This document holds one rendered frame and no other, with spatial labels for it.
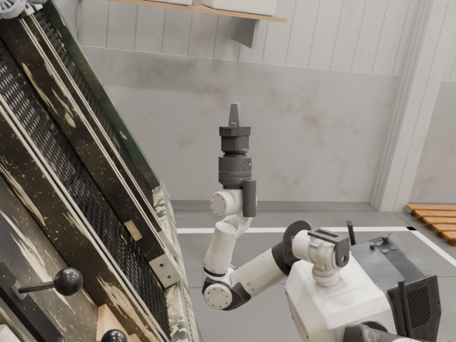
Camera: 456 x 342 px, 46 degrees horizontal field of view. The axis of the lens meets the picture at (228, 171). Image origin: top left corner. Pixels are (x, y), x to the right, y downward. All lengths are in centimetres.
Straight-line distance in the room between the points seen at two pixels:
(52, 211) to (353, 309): 65
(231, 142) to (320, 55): 361
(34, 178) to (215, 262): 57
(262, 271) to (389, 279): 38
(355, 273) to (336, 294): 8
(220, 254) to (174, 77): 318
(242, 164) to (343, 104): 380
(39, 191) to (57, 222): 8
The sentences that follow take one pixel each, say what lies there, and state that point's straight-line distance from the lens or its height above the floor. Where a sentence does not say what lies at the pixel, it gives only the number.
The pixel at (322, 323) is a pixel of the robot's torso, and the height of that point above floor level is 130.
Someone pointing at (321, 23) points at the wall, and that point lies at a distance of 487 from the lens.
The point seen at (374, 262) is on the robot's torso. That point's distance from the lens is 127.
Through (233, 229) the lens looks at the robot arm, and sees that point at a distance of 145.
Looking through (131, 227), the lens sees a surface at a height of 112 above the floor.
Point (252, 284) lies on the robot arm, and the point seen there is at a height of 118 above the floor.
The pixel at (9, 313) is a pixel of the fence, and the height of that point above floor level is 146.
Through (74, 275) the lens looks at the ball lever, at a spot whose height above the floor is 155.
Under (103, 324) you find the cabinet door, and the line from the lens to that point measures 119.
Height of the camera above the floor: 194
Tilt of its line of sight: 20 degrees down
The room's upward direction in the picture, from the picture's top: 8 degrees clockwise
